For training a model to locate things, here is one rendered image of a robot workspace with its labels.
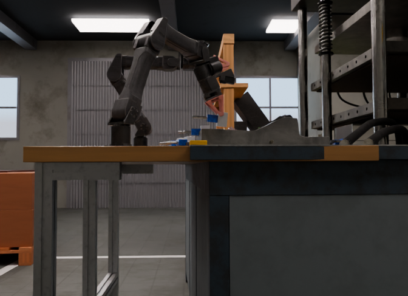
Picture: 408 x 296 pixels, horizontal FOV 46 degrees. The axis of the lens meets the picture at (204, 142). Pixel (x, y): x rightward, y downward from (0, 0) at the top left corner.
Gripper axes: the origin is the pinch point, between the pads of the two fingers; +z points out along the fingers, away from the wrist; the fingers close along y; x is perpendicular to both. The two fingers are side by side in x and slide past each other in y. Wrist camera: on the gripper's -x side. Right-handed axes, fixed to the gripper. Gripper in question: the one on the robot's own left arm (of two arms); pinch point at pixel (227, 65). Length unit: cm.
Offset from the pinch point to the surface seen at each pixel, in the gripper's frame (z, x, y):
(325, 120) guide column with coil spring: 62, 17, 62
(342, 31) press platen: 68, -32, 51
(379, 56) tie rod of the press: 63, -3, -14
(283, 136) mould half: 20.4, 32.8, -27.6
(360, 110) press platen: 67, 16, 20
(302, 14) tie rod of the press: 57, -57, 102
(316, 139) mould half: 33, 34, -27
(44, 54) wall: -291, -157, 681
